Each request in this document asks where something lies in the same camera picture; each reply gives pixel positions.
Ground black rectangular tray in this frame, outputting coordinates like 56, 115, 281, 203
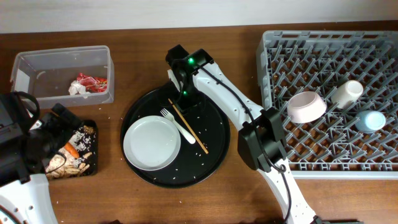
43, 119, 99, 181

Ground white plastic fork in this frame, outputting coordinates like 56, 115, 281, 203
160, 108, 196, 144

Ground white tissue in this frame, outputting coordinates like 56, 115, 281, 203
68, 80, 90, 95

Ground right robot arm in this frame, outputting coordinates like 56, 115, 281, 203
165, 45, 321, 223

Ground clear plastic bin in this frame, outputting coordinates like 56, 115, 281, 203
11, 45, 114, 109

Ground pink bowl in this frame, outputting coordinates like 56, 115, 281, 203
287, 91, 326, 124

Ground brown food lump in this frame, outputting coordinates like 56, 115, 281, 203
83, 125, 95, 135

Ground white cup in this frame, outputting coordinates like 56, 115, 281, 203
331, 80, 364, 109

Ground rice and food scraps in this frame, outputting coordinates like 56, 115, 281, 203
45, 126, 94, 180

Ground light blue cup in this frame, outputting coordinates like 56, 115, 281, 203
355, 110, 386, 134

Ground wooden chopstick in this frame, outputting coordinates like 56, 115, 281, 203
168, 98, 208, 154

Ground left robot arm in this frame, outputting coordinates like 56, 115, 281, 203
1, 91, 83, 223

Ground orange carrot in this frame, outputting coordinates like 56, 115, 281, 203
64, 142, 80, 159

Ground round black serving tray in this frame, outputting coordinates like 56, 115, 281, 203
120, 87, 230, 189

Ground red snack wrapper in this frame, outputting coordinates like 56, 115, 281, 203
76, 73, 108, 93

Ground grey dishwasher rack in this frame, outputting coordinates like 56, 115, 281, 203
256, 30, 397, 179

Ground grey plate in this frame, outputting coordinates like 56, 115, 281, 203
123, 116, 181, 171

